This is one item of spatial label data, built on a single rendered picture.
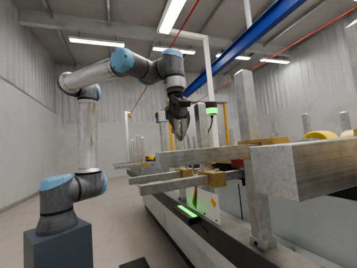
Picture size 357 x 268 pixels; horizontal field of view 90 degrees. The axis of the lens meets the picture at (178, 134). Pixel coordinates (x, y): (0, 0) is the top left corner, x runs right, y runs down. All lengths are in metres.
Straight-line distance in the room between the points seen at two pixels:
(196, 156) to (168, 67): 0.48
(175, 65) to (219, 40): 7.01
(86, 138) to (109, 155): 7.19
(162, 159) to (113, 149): 8.07
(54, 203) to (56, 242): 0.18
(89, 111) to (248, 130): 0.98
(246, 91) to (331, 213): 0.41
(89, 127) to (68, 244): 0.62
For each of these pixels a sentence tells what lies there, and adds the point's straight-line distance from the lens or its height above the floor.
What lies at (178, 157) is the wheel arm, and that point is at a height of 0.95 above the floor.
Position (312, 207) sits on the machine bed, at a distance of 0.70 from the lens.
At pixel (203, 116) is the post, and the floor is 1.08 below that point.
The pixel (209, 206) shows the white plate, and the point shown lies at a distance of 0.70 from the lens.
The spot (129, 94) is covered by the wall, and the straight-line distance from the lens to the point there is 8.85.
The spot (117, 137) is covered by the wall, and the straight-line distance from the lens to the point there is 8.42.
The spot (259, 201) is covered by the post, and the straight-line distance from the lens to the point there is 0.52.
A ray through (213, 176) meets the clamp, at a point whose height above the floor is 0.86.
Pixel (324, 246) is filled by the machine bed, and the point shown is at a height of 0.65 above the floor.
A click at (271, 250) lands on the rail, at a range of 0.56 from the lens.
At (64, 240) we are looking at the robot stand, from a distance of 1.15.
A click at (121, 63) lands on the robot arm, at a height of 1.30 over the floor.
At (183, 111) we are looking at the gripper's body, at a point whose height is 1.11.
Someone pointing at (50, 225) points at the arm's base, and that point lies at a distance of 1.17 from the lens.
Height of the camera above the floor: 0.96
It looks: 5 degrees up
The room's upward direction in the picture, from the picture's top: 5 degrees counter-clockwise
